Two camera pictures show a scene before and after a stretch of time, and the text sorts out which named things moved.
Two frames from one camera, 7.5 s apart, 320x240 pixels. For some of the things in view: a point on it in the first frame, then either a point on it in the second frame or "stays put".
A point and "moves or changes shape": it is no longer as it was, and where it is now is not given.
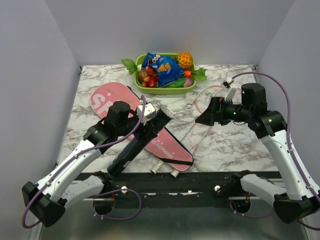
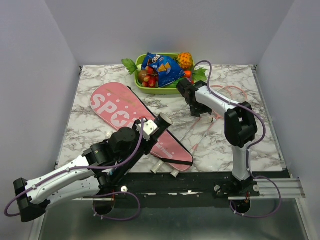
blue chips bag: (168, 68) stays put
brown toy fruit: (142, 73) stays put
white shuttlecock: (190, 98) moves or changes shape
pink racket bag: (162, 145) stays put
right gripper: (209, 116) -> (195, 112)
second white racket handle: (175, 173) stays put
